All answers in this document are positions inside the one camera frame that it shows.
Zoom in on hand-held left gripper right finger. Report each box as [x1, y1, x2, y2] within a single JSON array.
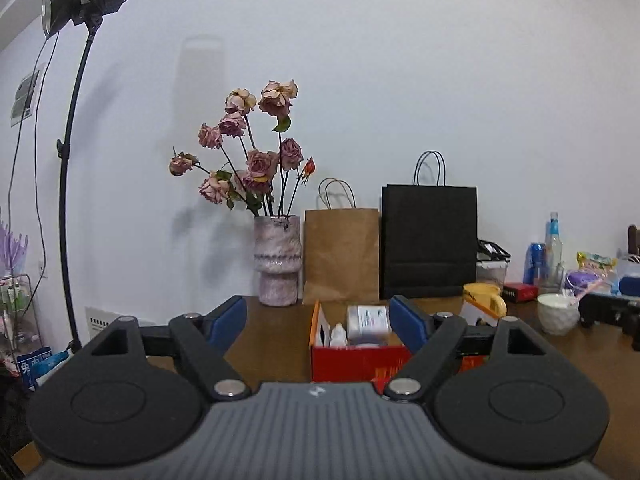
[[382, 295, 547, 403]]

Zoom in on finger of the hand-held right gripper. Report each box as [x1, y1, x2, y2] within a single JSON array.
[[580, 292, 627, 329]]

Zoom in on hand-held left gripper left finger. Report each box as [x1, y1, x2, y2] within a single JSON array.
[[90, 295, 252, 402]]

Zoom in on red cardboard box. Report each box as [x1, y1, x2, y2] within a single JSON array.
[[309, 300, 483, 396]]

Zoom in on purple packet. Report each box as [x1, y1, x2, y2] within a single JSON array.
[[565, 269, 601, 293]]

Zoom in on white ribbed bowl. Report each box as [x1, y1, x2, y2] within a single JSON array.
[[537, 292, 581, 336]]

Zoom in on yellow green snack packet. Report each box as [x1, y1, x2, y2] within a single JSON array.
[[576, 251, 618, 271]]

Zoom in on clear plastic bottle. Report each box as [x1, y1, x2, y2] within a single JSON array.
[[545, 211, 564, 287]]

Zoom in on mottled purple vase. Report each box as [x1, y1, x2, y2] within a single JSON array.
[[253, 215, 302, 306]]

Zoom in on yellow mug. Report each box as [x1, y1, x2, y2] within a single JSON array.
[[462, 282, 507, 323]]

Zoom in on blue drink can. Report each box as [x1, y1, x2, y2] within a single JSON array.
[[523, 242, 547, 286]]

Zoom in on black paper bag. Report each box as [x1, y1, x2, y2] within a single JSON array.
[[381, 151, 478, 301]]

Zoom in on small red box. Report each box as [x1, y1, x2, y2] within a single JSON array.
[[502, 282, 539, 302]]

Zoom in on brown paper bag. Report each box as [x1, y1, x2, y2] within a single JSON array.
[[302, 177, 381, 306]]

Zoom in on clear container with black lid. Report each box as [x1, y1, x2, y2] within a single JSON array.
[[475, 239, 512, 286]]

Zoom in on white vented panel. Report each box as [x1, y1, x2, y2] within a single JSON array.
[[85, 306, 127, 348]]

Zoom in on dried pink roses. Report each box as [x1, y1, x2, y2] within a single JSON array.
[[169, 79, 317, 218]]

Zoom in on blue white package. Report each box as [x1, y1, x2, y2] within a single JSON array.
[[17, 346, 71, 391]]

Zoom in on black light stand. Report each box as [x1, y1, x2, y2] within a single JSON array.
[[55, 15, 103, 353]]

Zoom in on purple artificial plant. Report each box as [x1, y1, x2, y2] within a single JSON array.
[[0, 210, 28, 276]]

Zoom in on wire storage rack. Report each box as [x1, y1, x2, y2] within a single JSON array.
[[0, 272, 40, 356]]

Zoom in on wall notice sheet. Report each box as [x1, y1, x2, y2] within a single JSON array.
[[11, 71, 41, 127]]

